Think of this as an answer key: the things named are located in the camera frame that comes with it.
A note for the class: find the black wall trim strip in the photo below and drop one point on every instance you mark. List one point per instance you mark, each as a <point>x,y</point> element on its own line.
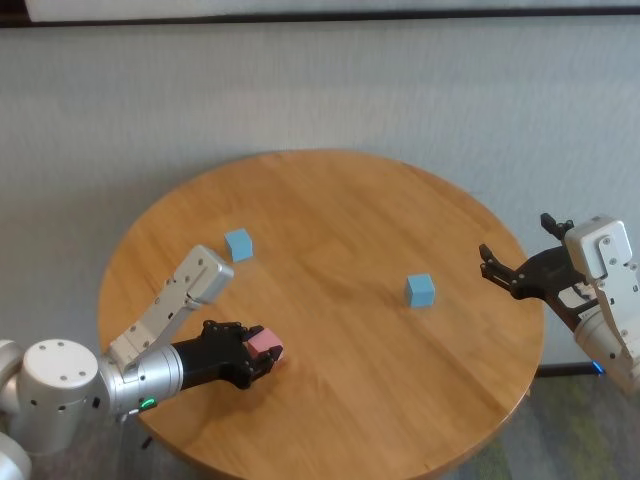
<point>320,19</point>

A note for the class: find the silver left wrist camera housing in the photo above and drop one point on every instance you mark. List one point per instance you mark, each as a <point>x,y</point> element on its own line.
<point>200,275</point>

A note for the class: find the black table base foot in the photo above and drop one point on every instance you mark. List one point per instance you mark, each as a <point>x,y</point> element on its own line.
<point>146,442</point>

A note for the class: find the blue building block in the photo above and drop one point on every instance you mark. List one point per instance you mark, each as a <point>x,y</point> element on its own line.
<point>238,246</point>
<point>420,292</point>

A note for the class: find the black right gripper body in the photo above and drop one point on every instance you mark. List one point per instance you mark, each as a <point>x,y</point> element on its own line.
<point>550,275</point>

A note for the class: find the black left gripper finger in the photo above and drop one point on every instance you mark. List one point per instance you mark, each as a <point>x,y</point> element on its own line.
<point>225,331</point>
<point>256,367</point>

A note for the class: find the pink building block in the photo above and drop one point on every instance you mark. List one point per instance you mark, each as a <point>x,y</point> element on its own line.
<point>265,345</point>

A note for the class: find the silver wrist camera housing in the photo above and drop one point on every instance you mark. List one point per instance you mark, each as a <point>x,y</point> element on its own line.
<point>595,245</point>
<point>200,275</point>

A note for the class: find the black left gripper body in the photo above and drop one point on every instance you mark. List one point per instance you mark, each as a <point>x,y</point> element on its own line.
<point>215,360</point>

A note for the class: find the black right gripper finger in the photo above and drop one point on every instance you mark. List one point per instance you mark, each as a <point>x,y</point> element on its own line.
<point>500,275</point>
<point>556,229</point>

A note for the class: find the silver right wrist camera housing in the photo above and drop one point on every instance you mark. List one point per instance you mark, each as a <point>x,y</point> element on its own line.
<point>595,245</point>

